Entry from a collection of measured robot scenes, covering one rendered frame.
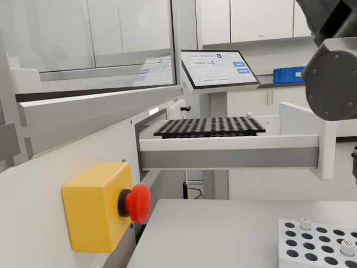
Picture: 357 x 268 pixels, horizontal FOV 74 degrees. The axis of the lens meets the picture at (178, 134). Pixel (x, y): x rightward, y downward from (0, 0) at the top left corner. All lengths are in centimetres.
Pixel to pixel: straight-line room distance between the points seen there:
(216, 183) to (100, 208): 147
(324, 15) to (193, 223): 35
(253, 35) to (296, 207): 357
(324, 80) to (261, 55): 408
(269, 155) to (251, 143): 4
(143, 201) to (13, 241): 11
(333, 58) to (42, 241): 28
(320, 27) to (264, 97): 328
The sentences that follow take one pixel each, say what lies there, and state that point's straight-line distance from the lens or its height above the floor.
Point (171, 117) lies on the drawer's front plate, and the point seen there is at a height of 90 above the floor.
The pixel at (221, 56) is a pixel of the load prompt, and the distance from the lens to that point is 164.
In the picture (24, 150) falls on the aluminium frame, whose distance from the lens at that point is 22.
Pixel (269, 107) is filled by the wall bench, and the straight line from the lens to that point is 365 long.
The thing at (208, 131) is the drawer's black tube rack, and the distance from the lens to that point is 47.
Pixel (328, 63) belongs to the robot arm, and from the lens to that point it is 24.
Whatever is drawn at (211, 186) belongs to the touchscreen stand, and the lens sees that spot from 167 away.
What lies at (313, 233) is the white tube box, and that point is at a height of 80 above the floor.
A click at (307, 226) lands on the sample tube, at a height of 80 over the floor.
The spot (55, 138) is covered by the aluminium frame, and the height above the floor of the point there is 96.
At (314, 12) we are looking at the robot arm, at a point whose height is 107.
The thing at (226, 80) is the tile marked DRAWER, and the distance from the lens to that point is 149.
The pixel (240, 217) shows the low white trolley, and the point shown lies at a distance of 45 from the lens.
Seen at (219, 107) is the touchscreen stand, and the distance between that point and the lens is 156.
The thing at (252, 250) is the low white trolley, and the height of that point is 76.
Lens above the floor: 100
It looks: 12 degrees down
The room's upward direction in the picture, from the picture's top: 4 degrees counter-clockwise
